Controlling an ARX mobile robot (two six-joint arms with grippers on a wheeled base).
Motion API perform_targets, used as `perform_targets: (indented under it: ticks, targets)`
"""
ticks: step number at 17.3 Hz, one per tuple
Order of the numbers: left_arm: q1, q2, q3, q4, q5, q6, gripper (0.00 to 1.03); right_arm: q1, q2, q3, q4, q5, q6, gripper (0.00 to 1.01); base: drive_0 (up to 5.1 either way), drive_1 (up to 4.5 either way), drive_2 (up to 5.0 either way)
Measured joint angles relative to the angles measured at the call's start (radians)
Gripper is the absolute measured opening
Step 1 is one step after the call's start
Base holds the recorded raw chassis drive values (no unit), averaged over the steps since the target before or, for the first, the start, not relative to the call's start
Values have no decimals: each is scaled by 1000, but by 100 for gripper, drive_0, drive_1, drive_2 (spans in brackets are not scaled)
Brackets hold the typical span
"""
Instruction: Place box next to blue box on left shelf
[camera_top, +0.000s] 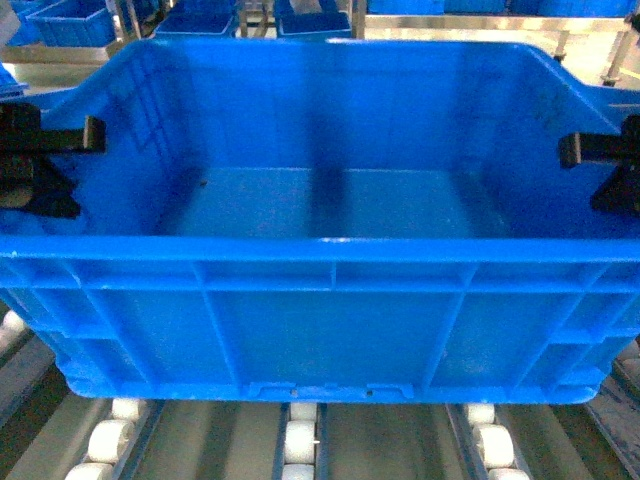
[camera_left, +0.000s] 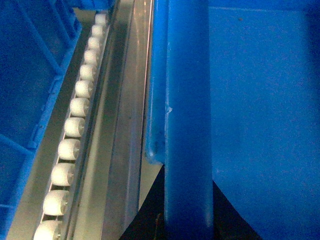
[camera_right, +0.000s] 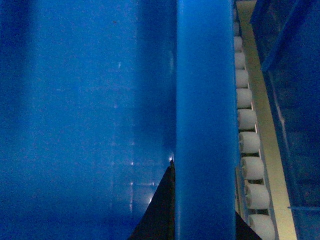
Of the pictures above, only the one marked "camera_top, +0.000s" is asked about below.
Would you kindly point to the far left roller track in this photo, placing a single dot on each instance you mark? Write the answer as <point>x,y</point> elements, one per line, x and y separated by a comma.
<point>25,359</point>

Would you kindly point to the blue crate left rear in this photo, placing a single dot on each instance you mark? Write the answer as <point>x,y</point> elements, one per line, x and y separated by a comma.
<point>9,86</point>

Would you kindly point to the small blue bin centre left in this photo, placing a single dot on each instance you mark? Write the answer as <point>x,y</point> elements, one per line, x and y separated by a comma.
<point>190,24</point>

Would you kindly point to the left white roller track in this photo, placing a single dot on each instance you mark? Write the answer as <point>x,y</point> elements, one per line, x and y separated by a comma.
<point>91,439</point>

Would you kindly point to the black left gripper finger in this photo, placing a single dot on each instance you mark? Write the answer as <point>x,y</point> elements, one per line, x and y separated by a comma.
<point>91,138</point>

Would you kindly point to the background steel rack right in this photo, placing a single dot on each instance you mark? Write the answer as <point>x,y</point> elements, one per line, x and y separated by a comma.
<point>596,50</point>

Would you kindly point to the far right roller track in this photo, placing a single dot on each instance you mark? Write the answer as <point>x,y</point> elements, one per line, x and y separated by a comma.
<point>615,411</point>

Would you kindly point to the white roller track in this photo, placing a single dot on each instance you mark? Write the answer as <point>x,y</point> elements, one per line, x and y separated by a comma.
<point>302,443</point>
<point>91,439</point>
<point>486,446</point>

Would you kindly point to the background steel rack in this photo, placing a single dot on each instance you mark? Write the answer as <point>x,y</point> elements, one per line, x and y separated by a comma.
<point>255,19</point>
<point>596,50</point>

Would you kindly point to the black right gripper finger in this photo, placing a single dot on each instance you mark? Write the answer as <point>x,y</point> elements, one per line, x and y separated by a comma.
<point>579,148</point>

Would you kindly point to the middle white roller track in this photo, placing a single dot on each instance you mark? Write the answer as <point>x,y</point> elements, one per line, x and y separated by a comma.
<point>302,443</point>

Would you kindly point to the right white roller track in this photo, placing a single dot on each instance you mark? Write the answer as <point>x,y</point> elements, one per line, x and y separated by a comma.
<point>486,446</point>

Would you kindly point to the small blue bin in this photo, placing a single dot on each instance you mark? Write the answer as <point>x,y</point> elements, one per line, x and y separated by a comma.
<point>63,23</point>
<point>190,24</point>
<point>311,20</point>

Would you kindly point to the blue bins on right rack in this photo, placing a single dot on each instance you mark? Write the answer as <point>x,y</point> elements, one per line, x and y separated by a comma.
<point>568,8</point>

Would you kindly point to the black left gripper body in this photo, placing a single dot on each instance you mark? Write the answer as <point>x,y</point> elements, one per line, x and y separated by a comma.
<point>30,182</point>

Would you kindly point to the small blue bin far left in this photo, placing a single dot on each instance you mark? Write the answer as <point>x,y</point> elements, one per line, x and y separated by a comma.
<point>63,23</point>

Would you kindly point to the background steel rack left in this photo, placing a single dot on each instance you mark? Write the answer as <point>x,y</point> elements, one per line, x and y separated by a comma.
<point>255,19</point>

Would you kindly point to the large blue plastic crate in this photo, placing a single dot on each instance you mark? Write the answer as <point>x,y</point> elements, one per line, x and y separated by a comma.
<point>341,221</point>

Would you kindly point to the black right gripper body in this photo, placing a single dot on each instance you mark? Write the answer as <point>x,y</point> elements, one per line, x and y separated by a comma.
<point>619,194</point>

